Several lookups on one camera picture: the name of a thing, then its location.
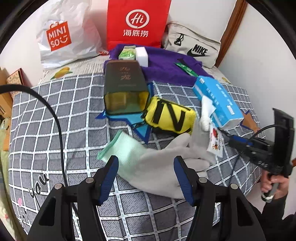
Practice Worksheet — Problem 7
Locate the green packet with strip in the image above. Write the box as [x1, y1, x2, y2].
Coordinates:
[175, 59, 199, 77]

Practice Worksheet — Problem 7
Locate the yellow black pouch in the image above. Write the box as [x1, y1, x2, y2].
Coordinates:
[143, 96, 196, 135]

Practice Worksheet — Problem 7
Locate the grey checked bed cover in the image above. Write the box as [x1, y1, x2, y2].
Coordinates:
[7, 72, 266, 241]

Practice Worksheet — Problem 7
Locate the purple fluffy towel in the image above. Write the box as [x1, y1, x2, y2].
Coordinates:
[103, 44, 211, 87]

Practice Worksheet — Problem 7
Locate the beige Nike bag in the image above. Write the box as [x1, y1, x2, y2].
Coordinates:
[162, 21, 221, 68]

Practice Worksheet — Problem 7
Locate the blue tissue box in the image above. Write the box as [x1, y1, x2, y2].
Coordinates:
[193, 76, 244, 130]

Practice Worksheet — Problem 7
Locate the green tissue packet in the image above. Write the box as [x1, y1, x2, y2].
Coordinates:
[118, 45, 136, 60]

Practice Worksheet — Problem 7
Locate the mint green cloth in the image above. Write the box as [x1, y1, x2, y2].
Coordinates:
[97, 132, 147, 176]

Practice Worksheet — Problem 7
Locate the brown wooden door frame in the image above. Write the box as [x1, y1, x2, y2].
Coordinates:
[215, 0, 248, 67]

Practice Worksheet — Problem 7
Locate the brown patterned box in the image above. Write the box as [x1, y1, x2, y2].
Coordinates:
[6, 68, 28, 86]

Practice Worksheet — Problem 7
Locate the black right sleeve forearm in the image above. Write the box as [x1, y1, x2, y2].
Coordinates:
[251, 195, 296, 241]

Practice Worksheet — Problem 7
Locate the person's right hand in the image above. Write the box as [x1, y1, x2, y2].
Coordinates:
[260, 170, 290, 199]

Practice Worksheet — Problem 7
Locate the small printed snack packet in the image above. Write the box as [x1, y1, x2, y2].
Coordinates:
[207, 123, 224, 158]

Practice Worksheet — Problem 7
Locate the red Haidilao paper bag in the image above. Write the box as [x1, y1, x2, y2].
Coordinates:
[106, 0, 171, 50]

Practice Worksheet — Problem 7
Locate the white cotton glove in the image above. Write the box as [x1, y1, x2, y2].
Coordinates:
[118, 118, 216, 199]

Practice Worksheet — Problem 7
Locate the white sheet with fruit print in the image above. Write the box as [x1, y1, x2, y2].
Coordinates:
[36, 55, 232, 88]

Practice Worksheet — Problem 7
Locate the white Miniso plastic bag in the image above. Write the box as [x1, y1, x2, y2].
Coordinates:
[36, 1, 104, 70]

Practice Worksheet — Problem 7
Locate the white sponge block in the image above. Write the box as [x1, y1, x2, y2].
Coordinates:
[135, 47, 149, 67]

